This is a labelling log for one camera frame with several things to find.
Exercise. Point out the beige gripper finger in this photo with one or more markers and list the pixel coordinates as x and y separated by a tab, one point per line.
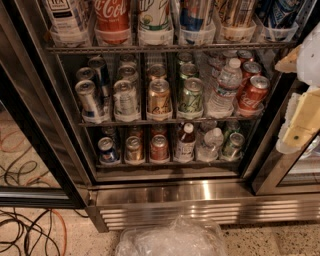
288	64
302	121

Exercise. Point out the silver redbull can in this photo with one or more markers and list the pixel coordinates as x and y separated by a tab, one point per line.
92	110
86	74

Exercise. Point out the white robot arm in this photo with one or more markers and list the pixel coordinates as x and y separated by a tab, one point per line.
308	61

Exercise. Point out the red coca-cola can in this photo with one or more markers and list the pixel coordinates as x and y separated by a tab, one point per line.
249	69
253	94

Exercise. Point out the front red coca-cola can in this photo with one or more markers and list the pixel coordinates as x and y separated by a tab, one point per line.
253	94

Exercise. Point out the dark blue bottle top shelf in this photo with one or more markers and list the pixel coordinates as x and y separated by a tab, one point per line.
277	17

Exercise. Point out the gold can top shelf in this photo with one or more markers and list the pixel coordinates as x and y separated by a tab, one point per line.
235	20

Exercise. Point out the bottom green soda can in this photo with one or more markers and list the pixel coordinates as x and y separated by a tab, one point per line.
232	148

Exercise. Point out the green soda can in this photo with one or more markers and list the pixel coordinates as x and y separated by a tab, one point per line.
190	98
188	70
232	148

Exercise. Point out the clear water bottle middle shelf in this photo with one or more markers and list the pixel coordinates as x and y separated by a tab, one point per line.
225	88

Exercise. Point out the clear water bottle shelf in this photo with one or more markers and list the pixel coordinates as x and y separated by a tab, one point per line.
225	88
208	145

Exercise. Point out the clear water bottle bottom shelf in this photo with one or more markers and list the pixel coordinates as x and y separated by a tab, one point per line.
208	145

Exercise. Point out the front green soda can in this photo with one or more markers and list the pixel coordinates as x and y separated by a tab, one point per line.
190	98

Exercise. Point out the gold soda can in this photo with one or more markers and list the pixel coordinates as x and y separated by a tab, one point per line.
157	71
159	100
134	153

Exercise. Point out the front gold soda can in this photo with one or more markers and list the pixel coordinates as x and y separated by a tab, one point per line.
159	100

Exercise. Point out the green white bottle top shelf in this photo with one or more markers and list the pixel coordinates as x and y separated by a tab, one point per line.
154	23

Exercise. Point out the bottom red soda can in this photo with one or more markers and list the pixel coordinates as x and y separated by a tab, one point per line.
159	151

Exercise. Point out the white soda can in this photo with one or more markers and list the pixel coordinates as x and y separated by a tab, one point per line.
125	99
128	72

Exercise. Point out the stainless steel fridge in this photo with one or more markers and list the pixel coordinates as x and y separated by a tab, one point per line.
38	78

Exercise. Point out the front white soda can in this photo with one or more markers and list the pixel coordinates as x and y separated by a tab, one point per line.
125	99

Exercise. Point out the bottom gold soda can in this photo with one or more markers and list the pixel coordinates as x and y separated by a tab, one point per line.
134	153

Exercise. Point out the coca-cola bottle top shelf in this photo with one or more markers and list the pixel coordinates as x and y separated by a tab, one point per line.
112	18

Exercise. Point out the rear blue redbull can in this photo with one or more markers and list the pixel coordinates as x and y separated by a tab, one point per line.
99	65

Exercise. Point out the blue pepsi can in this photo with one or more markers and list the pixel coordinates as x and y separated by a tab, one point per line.
108	153

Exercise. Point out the white tea bottle top shelf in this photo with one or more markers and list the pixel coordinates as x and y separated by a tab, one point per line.
69	18

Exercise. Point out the red juice bottle white cap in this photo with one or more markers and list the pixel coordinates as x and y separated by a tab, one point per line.
185	143

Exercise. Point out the clear plastic bag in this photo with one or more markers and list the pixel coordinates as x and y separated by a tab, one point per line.
182	237

